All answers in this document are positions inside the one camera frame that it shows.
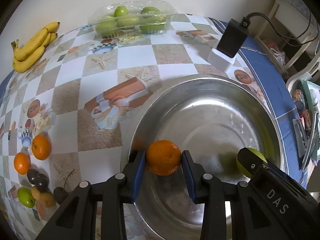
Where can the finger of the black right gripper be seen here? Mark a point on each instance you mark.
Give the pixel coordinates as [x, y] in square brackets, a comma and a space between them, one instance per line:
[250, 163]

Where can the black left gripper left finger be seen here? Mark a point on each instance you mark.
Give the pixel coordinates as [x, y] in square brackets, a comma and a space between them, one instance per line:
[122, 188]

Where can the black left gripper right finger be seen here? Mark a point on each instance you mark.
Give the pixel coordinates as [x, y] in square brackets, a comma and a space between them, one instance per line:
[204, 188]

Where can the dark cherry with stem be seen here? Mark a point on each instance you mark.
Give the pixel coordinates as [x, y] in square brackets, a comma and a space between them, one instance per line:
[60, 193]

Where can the dark plum pair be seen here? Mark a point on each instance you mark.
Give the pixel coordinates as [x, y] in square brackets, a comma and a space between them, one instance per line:
[39, 180]

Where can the orange with stem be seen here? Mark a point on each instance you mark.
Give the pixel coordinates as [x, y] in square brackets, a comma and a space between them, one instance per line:
[41, 147]

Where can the small green apple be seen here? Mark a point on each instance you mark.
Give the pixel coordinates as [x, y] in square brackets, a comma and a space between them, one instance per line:
[25, 197]

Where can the small orange mandarin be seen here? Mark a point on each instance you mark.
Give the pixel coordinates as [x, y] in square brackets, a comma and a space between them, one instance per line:
[21, 163]

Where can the large steel bowl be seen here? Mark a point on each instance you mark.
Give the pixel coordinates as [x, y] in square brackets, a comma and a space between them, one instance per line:
[213, 118]

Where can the yellow apricots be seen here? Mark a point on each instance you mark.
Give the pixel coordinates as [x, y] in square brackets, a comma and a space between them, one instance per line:
[44, 198]

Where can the patterned tablecloth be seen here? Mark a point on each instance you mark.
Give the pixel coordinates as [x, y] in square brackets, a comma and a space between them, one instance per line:
[84, 93]

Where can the white power strip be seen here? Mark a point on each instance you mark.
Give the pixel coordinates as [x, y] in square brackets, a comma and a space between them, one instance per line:
[219, 59]

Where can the black power adapter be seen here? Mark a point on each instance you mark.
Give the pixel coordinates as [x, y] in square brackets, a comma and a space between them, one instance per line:
[233, 37]

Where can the white plastic shelf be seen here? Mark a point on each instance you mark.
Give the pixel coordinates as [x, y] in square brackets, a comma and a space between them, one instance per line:
[294, 24]

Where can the yellow banana bunch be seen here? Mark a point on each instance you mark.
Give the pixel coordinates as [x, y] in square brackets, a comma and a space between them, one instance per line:
[25, 57]

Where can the clear plastic fruit box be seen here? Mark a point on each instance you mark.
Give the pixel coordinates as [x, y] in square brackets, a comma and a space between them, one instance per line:
[132, 18]

